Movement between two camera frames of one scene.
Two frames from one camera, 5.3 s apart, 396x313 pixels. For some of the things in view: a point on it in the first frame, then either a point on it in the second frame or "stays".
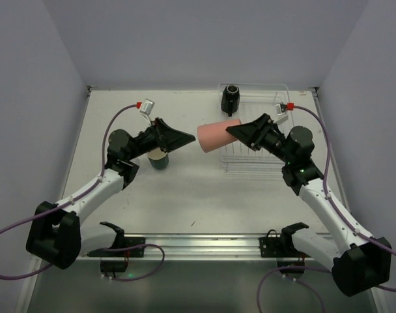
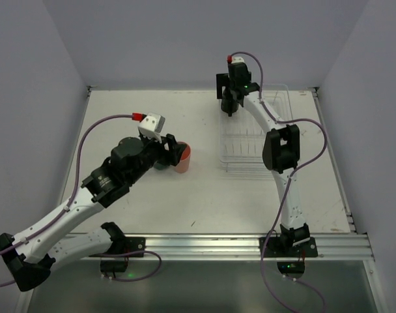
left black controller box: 112,266 stays
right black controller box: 290,263 stays
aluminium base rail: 189,246 stays
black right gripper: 262,131 -> 229,106
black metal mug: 230,99 stays
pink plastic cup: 213,135 -> 183,164
